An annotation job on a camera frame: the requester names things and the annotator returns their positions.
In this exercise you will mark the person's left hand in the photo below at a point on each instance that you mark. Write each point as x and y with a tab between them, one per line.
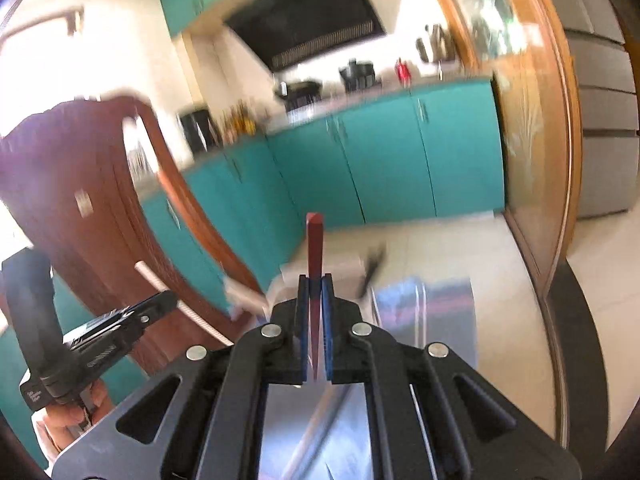
65	422

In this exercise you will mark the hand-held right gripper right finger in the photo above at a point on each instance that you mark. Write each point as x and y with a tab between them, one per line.
327	325

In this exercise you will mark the glass sliding door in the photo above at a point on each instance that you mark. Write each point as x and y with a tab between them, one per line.
530	135

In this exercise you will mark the grey refrigerator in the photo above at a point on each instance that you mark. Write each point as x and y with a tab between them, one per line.
605	135

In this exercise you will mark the black kitchen appliance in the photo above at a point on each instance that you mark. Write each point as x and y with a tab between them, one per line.
197	130

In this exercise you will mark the black range hood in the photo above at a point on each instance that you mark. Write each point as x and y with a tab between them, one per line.
310	15

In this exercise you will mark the black wok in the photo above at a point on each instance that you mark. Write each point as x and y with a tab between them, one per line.
297	94

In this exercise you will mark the black cooking pot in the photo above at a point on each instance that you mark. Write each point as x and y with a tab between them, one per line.
359	76

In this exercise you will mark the white plastic utensil basket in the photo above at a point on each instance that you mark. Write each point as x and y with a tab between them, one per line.
325	269

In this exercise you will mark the bottles on counter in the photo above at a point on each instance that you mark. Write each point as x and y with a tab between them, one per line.
239	121

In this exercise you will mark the red bottle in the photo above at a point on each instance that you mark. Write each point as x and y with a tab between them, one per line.
403	71

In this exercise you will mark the stainless steel pot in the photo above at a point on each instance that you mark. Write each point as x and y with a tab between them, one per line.
435	44

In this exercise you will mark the carved wooden chair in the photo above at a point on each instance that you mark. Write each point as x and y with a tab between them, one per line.
100	210

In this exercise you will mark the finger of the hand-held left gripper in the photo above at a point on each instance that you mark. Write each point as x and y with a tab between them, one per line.
120	327

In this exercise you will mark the dark red chopstick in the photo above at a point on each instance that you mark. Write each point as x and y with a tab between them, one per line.
315	250

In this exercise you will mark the beige chopstick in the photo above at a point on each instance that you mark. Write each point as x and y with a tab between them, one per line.
150	275

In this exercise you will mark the blue plaid cloth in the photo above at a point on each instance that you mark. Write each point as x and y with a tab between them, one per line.
425	320

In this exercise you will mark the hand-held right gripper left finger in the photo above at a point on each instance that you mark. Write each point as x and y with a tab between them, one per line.
302	325

